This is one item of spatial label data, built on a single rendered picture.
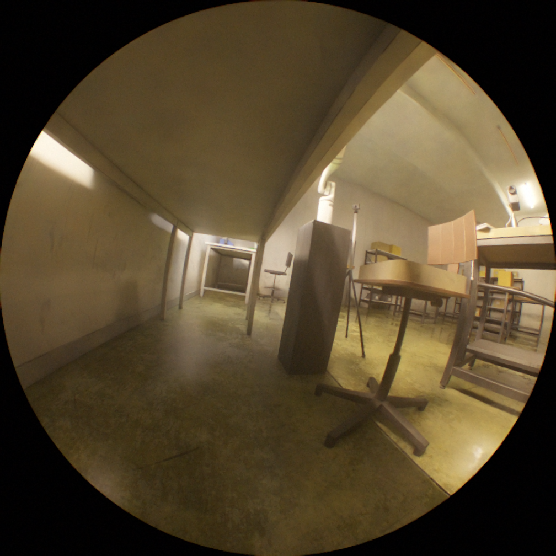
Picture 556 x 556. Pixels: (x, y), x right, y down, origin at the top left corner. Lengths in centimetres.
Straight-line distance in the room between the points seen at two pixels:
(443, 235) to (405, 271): 52
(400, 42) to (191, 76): 36
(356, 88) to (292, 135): 25
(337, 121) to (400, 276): 41
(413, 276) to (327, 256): 57
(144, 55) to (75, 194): 65
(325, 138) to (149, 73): 40
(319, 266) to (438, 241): 65
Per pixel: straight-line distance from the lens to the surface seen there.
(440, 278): 65
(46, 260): 91
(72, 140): 80
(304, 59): 40
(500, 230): 134
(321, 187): 123
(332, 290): 104
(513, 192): 151
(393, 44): 32
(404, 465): 76
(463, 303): 132
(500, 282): 438
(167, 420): 73
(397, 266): 57
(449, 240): 101
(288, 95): 44
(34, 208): 86
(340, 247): 107
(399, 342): 78
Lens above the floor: 52
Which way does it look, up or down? level
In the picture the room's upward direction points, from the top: 9 degrees clockwise
